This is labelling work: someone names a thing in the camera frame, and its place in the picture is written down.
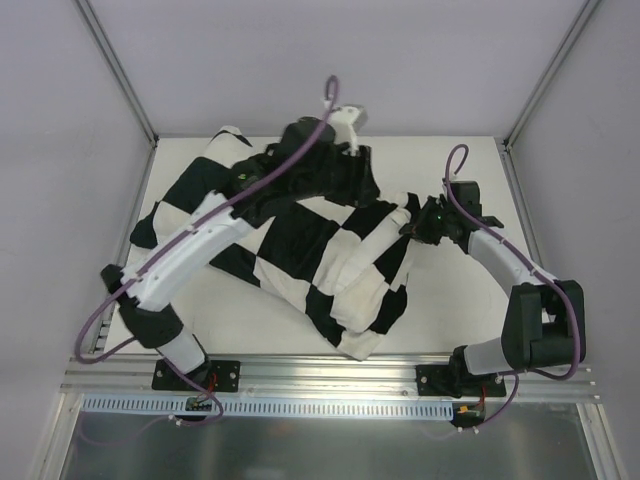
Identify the black white checkered pillowcase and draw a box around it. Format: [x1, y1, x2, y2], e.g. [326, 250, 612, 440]
[130, 124, 424, 362]

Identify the right aluminium frame post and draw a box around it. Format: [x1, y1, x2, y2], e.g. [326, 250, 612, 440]
[503, 0, 603, 150]

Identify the purple cable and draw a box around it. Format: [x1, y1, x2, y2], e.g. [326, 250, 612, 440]
[74, 74, 344, 364]
[442, 144, 586, 381]

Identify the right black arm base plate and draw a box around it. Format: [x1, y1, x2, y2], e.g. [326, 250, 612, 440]
[415, 364, 506, 399]

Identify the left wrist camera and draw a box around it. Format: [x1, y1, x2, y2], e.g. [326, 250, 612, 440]
[328, 104, 368, 156]

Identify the left aluminium frame post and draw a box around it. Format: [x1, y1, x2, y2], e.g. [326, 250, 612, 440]
[72, 0, 159, 147]

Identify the white slotted cable duct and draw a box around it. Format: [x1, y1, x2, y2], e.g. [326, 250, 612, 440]
[81, 394, 454, 422]

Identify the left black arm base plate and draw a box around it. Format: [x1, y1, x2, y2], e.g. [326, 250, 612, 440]
[151, 359, 241, 393]

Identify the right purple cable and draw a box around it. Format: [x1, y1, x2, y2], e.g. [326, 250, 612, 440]
[442, 144, 586, 381]

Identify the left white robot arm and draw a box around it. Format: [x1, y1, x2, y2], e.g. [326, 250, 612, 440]
[101, 117, 366, 390]

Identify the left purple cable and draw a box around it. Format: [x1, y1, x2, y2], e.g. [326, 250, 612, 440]
[74, 74, 344, 364]

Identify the aluminium frame post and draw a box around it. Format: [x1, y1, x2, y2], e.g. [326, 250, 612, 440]
[72, 0, 159, 147]
[503, 0, 603, 150]

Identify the aluminium mounting rail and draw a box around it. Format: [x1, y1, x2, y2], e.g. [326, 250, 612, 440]
[60, 354, 602, 404]

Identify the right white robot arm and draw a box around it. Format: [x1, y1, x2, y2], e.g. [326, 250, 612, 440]
[401, 181, 586, 395]

